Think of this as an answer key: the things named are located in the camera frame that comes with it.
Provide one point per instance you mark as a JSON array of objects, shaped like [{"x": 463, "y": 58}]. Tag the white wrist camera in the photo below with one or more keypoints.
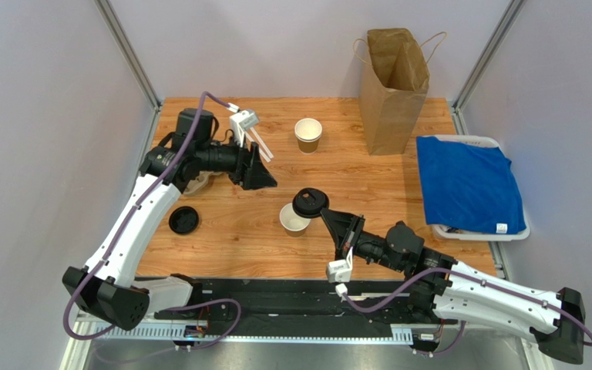
[
  {"x": 340, "y": 271},
  {"x": 242, "y": 120}
]

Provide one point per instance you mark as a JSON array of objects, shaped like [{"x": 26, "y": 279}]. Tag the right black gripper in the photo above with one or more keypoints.
[{"x": 350, "y": 232}]

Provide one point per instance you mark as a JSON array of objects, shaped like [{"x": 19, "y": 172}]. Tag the brown paper bag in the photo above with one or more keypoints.
[{"x": 394, "y": 86}]

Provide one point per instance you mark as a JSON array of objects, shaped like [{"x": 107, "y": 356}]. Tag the cardboard cup carrier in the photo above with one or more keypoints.
[{"x": 201, "y": 180}]

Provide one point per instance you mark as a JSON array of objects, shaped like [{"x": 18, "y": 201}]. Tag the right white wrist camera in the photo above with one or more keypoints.
[{"x": 340, "y": 271}]

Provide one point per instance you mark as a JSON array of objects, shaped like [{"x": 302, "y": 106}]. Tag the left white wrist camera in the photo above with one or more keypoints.
[{"x": 242, "y": 120}]

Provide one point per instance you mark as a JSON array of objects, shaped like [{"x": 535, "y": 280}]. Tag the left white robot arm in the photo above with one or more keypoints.
[{"x": 106, "y": 286}]

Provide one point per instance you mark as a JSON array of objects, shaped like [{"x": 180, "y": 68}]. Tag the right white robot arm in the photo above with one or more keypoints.
[{"x": 447, "y": 289}]

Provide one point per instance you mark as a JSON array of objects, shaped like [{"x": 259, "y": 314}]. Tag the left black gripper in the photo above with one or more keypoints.
[{"x": 249, "y": 172}]

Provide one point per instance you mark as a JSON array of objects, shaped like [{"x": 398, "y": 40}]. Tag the white plastic basket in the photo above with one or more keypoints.
[{"x": 446, "y": 232}]

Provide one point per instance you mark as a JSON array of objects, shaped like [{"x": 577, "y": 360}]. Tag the black coffee cup lid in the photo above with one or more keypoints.
[{"x": 309, "y": 202}]

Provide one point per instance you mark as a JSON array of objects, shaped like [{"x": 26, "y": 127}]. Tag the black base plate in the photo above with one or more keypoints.
[{"x": 269, "y": 308}]

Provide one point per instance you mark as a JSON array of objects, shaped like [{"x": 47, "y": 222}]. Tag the kraft paper cup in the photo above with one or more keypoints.
[
  {"x": 293, "y": 224},
  {"x": 308, "y": 132}
]

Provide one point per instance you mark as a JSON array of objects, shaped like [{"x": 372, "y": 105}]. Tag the aluminium rail frame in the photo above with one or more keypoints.
[{"x": 166, "y": 343}]

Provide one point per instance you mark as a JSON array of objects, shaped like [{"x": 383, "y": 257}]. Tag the blue cloth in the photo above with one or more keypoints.
[{"x": 468, "y": 187}]

